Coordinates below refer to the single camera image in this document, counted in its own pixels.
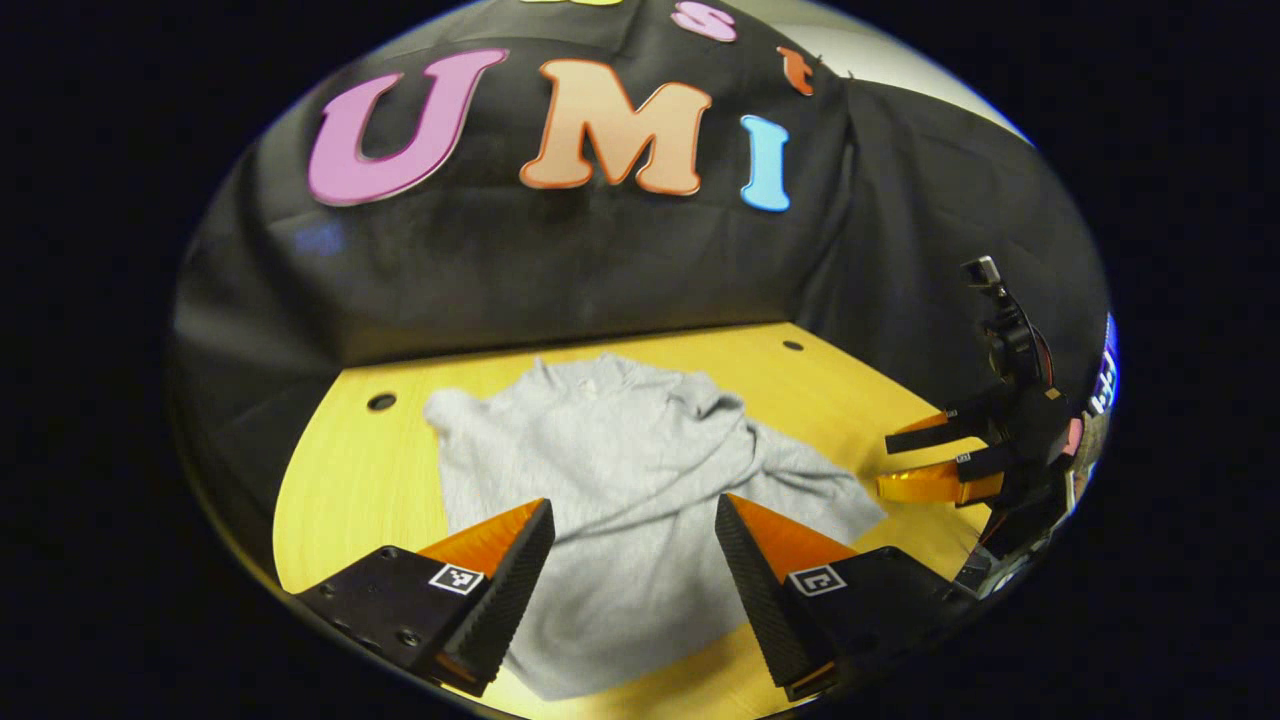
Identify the blue white printed band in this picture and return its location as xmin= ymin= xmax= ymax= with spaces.
xmin=1088 ymin=315 xmax=1119 ymax=416

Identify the grey sweatshirt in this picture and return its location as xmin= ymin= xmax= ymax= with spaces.
xmin=423 ymin=352 xmax=888 ymax=701

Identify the black backdrop cloth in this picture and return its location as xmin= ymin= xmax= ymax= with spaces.
xmin=170 ymin=0 xmax=1111 ymax=521

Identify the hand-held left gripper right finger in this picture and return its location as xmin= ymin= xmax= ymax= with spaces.
xmin=714 ymin=492 xmax=981 ymax=701

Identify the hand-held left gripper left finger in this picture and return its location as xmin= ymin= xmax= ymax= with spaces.
xmin=295 ymin=497 xmax=557 ymax=698

